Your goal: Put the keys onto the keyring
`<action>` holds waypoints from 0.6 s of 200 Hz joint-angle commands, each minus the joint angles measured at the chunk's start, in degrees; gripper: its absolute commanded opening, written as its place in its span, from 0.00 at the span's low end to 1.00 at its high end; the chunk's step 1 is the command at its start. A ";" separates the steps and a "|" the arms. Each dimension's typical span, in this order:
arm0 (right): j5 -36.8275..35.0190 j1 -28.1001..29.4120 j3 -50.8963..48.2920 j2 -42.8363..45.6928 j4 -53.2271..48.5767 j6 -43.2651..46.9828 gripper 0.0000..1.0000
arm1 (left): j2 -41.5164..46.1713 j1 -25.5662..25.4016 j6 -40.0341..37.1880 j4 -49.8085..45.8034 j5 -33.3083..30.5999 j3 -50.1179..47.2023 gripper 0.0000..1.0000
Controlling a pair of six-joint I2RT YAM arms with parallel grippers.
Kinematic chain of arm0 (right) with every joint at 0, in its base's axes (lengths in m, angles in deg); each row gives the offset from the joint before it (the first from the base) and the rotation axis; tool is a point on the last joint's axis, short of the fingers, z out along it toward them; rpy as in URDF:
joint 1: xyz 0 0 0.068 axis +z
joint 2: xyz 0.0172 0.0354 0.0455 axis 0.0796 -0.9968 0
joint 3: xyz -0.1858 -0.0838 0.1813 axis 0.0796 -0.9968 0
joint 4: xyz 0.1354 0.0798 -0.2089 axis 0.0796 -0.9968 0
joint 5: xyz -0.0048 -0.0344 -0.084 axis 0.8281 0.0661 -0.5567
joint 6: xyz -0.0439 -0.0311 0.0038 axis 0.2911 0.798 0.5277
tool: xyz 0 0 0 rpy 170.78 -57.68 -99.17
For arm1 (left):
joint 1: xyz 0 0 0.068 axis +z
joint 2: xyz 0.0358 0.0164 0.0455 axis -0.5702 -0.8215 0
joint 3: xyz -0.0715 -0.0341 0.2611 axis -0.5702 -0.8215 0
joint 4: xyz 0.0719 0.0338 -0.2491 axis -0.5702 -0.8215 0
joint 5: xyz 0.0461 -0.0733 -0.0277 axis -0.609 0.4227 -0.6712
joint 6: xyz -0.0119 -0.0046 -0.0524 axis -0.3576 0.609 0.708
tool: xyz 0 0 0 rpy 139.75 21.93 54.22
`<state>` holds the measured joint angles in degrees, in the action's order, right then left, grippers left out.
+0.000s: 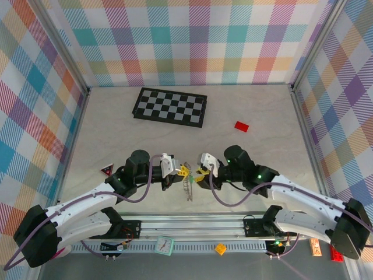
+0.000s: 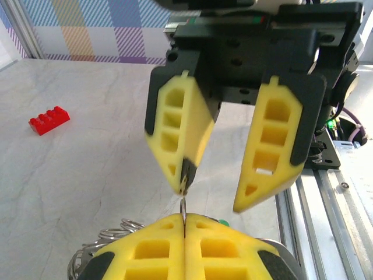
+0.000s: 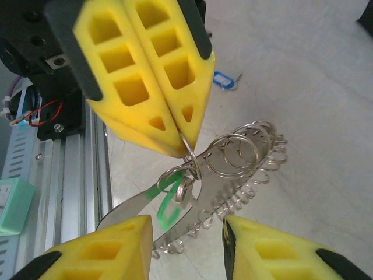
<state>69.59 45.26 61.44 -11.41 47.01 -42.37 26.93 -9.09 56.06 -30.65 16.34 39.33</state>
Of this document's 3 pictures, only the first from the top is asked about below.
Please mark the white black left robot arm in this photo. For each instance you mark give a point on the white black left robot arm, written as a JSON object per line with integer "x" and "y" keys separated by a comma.
{"x": 81, "y": 204}

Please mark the small wooden block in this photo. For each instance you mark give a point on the small wooden block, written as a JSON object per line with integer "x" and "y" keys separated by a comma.
{"x": 315, "y": 248}

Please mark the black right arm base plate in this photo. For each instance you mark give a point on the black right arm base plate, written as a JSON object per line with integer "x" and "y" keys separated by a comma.
{"x": 253, "y": 229}

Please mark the metal keyring with small rings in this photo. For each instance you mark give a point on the metal keyring with small rings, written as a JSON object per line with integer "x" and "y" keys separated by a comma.
{"x": 189, "y": 191}

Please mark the teal toy clock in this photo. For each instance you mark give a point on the teal toy clock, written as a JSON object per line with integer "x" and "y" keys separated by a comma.
{"x": 164, "y": 245}

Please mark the red toy brick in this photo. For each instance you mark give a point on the red toy brick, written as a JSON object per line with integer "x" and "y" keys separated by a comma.
{"x": 335, "y": 256}

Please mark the yellow toy brick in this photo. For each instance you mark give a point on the yellow toy brick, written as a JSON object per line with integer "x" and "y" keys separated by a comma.
{"x": 220, "y": 249}

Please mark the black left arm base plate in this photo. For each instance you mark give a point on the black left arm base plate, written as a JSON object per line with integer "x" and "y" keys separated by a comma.
{"x": 132, "y": 230}

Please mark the red triangle sign toy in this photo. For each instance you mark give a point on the red triangle sign toy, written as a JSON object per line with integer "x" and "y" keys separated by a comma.
{"x": 107, "y": 169}

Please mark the aluminium side rail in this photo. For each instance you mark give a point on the aluminium side rail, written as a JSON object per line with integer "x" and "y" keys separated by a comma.
{"x": 310, "y": 146}
{"x": 74, "y": 140}

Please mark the aluminium frame post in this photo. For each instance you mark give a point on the aluminium frame post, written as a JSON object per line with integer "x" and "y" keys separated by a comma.
{"x": 317, "y": 43}
{"x": 62, "y": 43}

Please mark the black grey chessboard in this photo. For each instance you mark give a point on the black grey chessboard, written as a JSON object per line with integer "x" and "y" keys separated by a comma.
{"x": 170, "y": 107}

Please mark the flat red block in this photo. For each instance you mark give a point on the flat red block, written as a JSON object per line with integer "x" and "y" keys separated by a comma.
{"x": 242, "y": 126}

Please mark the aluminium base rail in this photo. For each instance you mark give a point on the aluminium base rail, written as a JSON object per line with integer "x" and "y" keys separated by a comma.
{"x": 189, "y": 226}

